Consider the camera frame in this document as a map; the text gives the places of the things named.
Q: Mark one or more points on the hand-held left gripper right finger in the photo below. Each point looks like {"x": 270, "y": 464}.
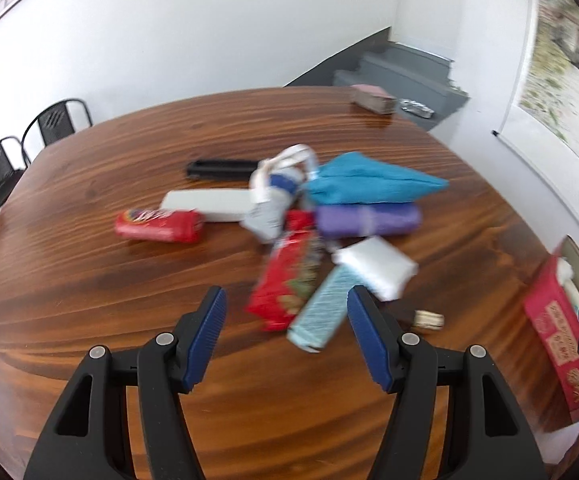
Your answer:
{"x": 367, "y": 330}

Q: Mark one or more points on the red rainbow snack packet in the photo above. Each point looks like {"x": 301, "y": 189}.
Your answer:
{"x": 159, "y": 226}

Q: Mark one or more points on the white flat box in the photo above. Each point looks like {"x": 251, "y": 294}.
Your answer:
{"x": 204, "y": 205}

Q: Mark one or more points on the light blue patterned box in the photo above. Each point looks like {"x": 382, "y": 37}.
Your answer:
{"x": 319, "y": 315}

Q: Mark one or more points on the pink paper block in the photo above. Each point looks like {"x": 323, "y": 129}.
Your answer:
{"x": 372, "y": 97}

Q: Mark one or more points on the grey blue soft packet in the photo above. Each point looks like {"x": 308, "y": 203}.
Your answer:
{"x": 272, "y": 210}

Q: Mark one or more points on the purple garbage bag roll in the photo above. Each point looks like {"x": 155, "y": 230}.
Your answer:
{"x": 369, "y": 220}

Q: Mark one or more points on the grey stairs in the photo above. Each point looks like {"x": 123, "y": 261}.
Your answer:
{"x": 394, "y": 70}

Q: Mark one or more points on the red patterned snack packet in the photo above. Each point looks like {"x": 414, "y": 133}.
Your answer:
{"x": 284, "y": 285}

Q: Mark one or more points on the blue cloth pouch white ribbon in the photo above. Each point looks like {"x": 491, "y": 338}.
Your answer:
{"x": 369, "y": 180}

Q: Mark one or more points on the white tissue pack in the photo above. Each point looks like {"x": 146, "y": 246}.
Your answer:
{"x": 379, "y": 265}

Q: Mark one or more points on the red storage box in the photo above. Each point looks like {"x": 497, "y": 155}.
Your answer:
{"x": 559, "y": 340}

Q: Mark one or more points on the hanging wall scroll painting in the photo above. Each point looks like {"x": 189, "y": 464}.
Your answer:
{"x": 559, "y": 85}

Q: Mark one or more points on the small beige capped tube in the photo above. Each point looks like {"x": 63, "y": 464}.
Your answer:
{"x": 428, "y": 321}

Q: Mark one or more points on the wooden desktop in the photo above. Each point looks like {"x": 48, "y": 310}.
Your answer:
{"x": 94, "y": 270}

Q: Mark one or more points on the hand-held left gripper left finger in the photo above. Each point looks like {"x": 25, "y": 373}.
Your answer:
{"x": 209, "y": 330}

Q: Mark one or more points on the silver foil blister pack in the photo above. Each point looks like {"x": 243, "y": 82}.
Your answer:
{"x": 417, "y": 108}

